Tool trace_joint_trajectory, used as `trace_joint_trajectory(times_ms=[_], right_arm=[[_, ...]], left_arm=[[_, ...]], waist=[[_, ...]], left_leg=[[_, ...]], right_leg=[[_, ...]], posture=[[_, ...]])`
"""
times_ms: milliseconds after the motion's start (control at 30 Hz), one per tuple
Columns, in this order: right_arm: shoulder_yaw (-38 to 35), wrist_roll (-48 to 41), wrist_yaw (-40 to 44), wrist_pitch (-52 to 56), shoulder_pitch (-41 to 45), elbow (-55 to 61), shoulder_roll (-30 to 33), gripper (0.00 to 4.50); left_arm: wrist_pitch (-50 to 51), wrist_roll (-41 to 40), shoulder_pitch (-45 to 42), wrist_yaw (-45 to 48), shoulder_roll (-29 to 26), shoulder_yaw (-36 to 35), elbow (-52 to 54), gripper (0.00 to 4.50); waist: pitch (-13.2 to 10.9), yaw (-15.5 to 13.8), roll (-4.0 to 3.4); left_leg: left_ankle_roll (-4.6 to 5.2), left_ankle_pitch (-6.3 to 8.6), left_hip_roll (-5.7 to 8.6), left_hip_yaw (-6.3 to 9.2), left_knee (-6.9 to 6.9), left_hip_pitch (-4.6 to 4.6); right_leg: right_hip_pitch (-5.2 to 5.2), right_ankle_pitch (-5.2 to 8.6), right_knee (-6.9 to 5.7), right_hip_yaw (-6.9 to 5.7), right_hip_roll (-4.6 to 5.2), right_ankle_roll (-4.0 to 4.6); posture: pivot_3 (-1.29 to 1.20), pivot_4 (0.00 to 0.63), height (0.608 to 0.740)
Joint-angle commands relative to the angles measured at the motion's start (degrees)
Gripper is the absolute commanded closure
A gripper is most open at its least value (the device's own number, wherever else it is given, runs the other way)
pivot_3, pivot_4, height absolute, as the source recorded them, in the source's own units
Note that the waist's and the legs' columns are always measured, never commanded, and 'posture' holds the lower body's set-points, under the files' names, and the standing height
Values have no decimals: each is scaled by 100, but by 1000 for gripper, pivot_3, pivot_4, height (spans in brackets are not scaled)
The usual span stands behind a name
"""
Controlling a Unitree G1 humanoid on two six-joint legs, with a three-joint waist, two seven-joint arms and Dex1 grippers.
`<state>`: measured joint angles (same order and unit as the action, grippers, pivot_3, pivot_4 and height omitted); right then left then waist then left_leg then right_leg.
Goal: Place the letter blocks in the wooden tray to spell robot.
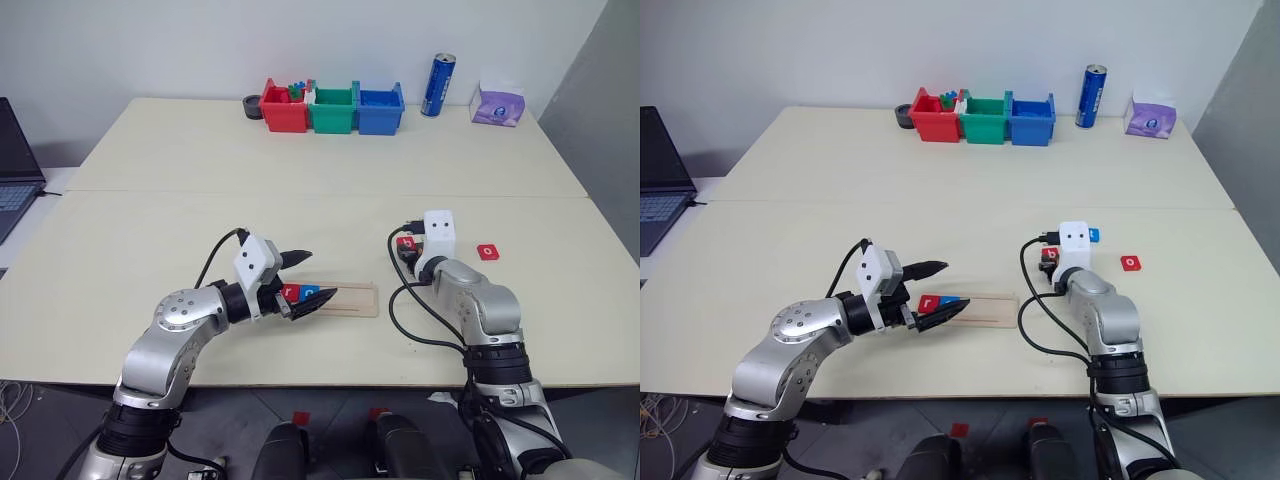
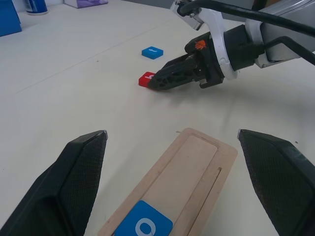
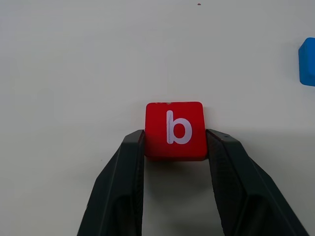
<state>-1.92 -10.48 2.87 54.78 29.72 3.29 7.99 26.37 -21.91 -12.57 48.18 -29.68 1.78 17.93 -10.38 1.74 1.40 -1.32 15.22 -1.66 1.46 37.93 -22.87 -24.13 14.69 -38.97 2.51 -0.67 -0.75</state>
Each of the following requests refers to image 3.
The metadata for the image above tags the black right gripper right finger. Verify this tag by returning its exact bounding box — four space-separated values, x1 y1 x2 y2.
205 129 311 236

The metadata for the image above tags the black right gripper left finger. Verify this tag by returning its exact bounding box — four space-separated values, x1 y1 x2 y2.
76 129 146 236

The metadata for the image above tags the red letter b block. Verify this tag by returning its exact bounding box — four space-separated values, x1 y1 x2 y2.
144 101 207 162

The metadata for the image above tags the blue letter t block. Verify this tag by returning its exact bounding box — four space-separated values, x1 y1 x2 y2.
298 37 315 87

